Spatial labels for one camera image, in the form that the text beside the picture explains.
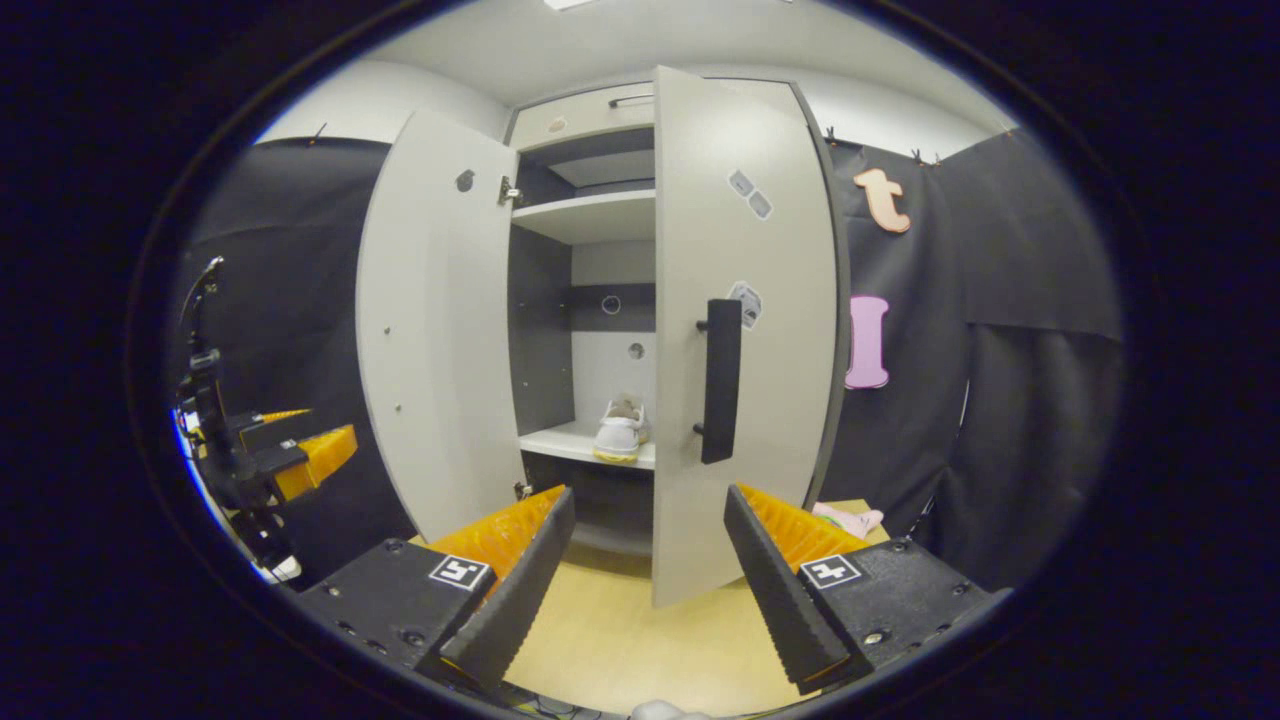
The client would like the pink and green plush toy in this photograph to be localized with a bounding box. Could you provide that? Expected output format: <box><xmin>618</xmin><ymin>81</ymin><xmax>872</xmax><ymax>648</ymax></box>
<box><xmin>812</xmin><ymin>500</ymin><xmax>886</xmax><ymax>541</ymax></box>

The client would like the grey shoe cabinet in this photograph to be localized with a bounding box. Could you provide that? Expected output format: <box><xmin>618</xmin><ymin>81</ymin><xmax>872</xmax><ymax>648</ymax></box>
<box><xmin>505</xmin><ymin>75</ymin><xmax>851</xmax><ymax>561</ymax></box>

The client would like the grey shoe cabinet door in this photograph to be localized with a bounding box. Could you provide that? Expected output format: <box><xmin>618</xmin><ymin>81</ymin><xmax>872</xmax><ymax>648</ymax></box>
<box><xmin>355</xmin><ymin>108</ymin><xmax>526</xmax><ymax>543</ymax></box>
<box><xmin>650</xmin><ymin>65</ymin><xmax>841</xmax><ymax>609</ymax></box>

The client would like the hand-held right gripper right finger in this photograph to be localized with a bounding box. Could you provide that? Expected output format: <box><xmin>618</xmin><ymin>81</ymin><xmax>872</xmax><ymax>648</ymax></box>
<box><xmin>723</xmin><ymin>483</ymin><xmax>1013</xmax><ymax>696</ymax></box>

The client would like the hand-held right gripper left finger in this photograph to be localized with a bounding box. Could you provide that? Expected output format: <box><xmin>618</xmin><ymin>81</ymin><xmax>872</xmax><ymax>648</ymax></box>
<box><xmin>297</xmin><ymin>485</ymin><xmax>577</xmax><ymax>693</ymax></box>

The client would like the white canvas shoe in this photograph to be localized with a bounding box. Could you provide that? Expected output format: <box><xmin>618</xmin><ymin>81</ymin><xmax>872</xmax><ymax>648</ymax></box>
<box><xmin>592</xmin><ymin>395</ymin><xmax>653</xmax><ymax>464</ymax></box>

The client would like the black backdrop cloth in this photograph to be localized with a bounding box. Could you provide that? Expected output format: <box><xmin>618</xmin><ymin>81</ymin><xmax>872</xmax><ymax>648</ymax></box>
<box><xmin>175</xmin><ymin>130</ymin><xmax>1126</xmax><ymax>591</ymax></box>

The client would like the black door handle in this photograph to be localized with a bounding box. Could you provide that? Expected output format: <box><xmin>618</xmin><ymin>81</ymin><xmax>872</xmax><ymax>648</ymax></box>
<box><xmin>695</xmin><ymin>298</ymin><xmax>744</xmax><ymax>466</ymax></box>

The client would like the grey cabinet drawer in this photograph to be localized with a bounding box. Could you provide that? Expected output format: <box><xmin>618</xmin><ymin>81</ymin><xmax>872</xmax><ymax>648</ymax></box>
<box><xmin>508</xmin><ymin>82</ymin><xmax>656</xmax><ymax>151</ymax></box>

